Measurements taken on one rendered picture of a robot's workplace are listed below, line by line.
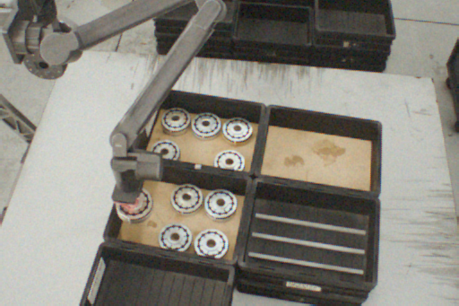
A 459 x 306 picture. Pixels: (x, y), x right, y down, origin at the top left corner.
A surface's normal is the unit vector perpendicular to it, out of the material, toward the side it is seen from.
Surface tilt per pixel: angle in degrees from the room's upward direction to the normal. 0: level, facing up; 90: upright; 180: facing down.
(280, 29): 0
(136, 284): 0
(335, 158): 0
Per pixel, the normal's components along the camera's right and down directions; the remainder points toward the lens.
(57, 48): -0.07, 0.16
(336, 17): 0.01, -0.61
